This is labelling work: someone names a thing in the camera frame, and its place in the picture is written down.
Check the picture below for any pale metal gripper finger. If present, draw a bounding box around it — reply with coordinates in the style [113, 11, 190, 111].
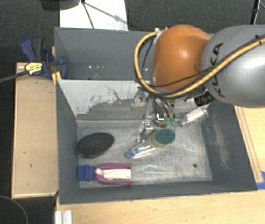
[142, 120, 154, 147]
[136, 124, 146, 143]

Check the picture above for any black oval pad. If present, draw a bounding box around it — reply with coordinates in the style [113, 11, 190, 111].
[76, 132, 115, 159]

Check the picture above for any purple bottle with blue cap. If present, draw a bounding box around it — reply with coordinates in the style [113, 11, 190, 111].
[77, 163, 133, 187]

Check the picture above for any grey metal bin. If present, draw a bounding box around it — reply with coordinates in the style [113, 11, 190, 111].
[53, 26, 258, 205]

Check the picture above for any clear glass bottle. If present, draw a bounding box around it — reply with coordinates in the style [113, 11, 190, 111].
[181, 108, 210, 127]

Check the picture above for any pale wood flat board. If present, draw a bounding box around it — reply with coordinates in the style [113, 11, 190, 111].
[11, 62, 60, 199]

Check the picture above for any black cylinder on white bracket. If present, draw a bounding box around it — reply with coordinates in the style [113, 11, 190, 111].
[194, 92, 214, 109]

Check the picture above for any clear tube with blue cap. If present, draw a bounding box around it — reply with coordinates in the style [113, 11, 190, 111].
[125, 141, 158, 160]

